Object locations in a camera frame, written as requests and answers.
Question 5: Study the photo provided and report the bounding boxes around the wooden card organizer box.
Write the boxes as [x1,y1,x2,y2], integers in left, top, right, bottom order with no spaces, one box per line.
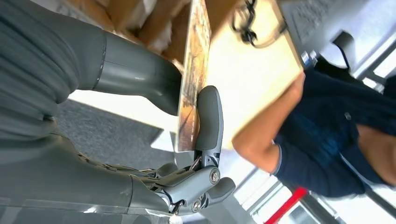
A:
[60,0,245,73]

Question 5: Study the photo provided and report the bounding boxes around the black office chair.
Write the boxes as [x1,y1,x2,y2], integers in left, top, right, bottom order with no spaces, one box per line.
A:
[332,30,356,71]

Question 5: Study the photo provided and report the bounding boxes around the dark carpet mat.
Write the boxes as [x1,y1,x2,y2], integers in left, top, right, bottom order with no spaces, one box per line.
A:
[56,98,186,171]

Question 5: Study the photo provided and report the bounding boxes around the room key card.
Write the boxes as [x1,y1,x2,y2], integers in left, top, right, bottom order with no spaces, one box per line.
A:
[151,21,174,55]
[128,0,158,30]

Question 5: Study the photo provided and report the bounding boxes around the person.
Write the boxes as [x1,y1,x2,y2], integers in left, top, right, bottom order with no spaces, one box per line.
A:
[232,66,396,198]

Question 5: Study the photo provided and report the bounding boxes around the black laptop charger cable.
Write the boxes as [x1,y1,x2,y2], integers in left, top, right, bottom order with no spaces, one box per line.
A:
[231,0,288,49]

